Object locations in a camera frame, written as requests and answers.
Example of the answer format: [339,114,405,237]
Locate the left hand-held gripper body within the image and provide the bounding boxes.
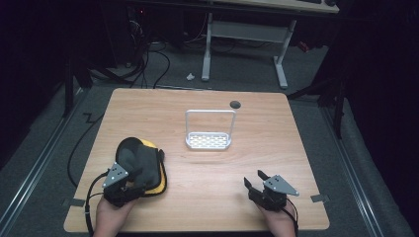
[101,161,140,208]

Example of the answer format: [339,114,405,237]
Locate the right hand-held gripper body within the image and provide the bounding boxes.
[247,174,300,212]

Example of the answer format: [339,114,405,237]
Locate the yellow and grey cloth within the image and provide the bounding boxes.
[115,136,168,198]

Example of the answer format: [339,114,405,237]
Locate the white wire rack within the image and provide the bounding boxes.
[185,109,237,151]

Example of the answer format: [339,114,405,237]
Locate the person's right hand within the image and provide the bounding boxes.
[257,200,297,237]

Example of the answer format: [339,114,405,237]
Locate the person's left hand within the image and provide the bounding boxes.
[93,197,137,237]

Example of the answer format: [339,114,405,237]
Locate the black metal stand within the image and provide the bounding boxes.
[61,53,95,119]
[286,73,349,140]

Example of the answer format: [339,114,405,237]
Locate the white-legged desk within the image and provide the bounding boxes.
[201,0,341,90]

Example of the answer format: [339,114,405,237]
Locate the black computer tower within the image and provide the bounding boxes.
[100,4,151,68]

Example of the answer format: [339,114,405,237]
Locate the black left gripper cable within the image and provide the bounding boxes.
[84,171,111,237]

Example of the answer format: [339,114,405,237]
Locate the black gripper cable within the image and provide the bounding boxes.
[84,171,111,237]
[281,197,299,237]

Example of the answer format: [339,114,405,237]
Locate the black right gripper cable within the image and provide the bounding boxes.
[281,197,299,237]

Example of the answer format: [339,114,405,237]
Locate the black floor cable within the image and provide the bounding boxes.
[66,113,105,190]

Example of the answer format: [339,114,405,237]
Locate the metal floor rail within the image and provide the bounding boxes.
[0,88,87,237]
[320,105,387,237]

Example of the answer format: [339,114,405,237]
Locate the bundle of black cables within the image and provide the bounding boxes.
[88,19,172,90]

